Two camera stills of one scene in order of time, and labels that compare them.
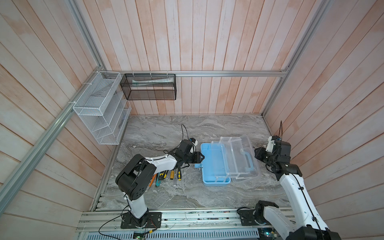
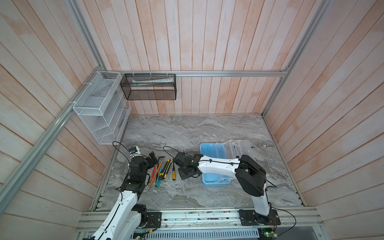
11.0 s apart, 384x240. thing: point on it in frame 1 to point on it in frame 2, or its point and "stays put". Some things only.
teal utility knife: (158, 182) stays put
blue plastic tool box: (228, 159) stays put
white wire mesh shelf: (103, 107) stays put
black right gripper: (258, 153) to (181, 175)
